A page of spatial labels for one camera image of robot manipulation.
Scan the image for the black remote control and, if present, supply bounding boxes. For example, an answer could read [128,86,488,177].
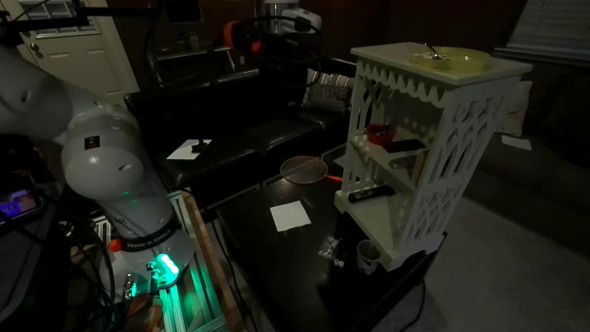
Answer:
[383,138,427,154]
[346,182,396,204]

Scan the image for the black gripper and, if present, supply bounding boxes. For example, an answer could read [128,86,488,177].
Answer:
[257,33,322,106]

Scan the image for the grey remote control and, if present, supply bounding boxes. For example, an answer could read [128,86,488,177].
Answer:
[388,153,425,171]

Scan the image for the clear plastic bag with dice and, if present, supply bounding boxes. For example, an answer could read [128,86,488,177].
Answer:
[314,234,346,269]

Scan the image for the white ornate shelf unit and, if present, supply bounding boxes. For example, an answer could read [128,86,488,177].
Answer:
[331,40,534,272]

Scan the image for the black leather bench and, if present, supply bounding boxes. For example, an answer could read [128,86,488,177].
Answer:
[124,57,357,210]

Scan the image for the white window blinds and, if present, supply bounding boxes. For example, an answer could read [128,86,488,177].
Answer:
[493,0,590,68]

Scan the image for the black floor cable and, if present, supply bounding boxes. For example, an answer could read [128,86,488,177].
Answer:
[397,278,429,332]

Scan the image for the tablet with lit screen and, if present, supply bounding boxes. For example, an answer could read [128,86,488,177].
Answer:
[0,182,43,226]

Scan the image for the red bowl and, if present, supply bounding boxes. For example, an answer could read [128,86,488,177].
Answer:
[364,121,397,147]

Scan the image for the grey couch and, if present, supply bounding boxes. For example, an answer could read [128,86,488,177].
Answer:
[462,60,590,256]

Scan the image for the wooden plank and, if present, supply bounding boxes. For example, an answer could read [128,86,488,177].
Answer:
[180,189,244,332]

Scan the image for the white couch cushion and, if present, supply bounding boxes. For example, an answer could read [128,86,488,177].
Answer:
[495,79,534,138]

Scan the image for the metal spoon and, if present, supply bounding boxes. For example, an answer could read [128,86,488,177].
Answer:
[421,42,443,60]

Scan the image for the small white paper note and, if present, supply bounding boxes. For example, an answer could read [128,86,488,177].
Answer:
[499,132,534,153]

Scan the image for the white panel door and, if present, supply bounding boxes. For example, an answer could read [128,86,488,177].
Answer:
[0,0,141,106]

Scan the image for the white paper sheet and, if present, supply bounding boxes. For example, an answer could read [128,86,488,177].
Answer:
[266,199,313,234]

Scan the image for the white paper with black clip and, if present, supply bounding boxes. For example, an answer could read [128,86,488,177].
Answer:
[163,136,213,162]

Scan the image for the black camera mounting bar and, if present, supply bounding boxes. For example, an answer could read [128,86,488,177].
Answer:
[0,5,93,38]

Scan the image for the patterned throw pillow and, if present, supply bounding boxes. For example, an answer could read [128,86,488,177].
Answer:
[301,68,357,114]

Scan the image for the yellow-green plate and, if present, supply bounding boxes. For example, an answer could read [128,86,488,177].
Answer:
[410,46,493,73]

